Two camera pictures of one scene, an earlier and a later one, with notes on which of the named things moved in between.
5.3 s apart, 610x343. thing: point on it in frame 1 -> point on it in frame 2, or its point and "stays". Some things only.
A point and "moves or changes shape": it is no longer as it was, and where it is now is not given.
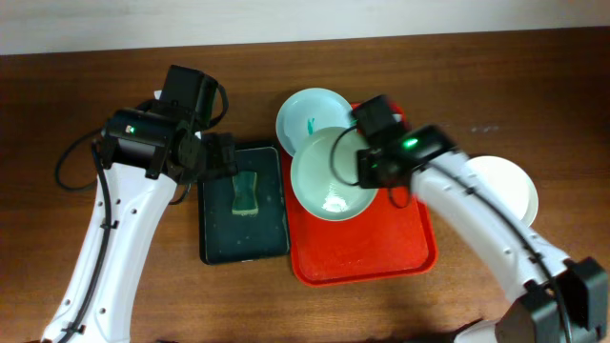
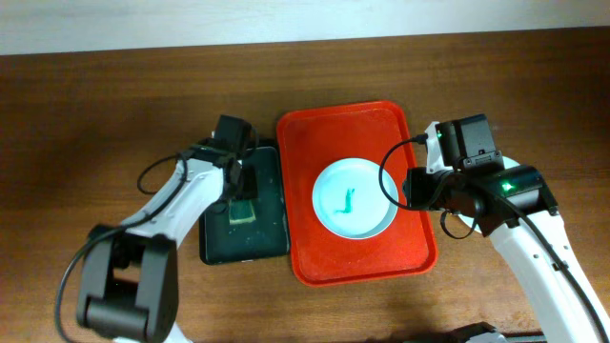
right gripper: x=365 y=177 -> x=415 y=187
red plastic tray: x=385 y=244 stays
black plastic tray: x=227 y=237 stays
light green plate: x=325 y=175 -> x=508 y=162
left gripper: x=224 y=148 -> x=253 y=191
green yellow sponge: x=245 y=199 moves or changes shape
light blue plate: x=306 y=110 -> x=348 y=201
